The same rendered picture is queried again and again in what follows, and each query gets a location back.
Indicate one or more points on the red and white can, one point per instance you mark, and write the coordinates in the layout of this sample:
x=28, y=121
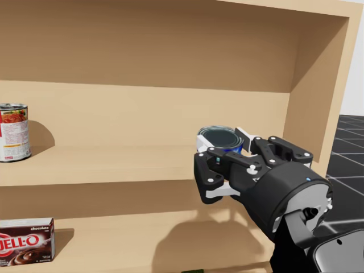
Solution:
x=14, y=133

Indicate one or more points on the brown carton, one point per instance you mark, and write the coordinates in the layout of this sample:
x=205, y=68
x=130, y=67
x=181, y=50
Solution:
x=25, y=244

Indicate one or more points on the pale wooden shelf unit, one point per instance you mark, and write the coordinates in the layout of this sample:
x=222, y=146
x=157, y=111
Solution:
x=142, y=71

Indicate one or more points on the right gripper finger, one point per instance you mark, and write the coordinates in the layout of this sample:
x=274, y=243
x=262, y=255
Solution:
x=281, y=148
x=204, y=170

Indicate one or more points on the green and blue rectangular can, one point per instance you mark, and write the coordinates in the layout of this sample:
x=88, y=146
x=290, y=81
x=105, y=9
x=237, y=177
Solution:
x=196, y=271

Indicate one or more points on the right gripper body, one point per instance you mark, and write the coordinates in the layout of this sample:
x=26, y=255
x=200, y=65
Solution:
x=278, y=196

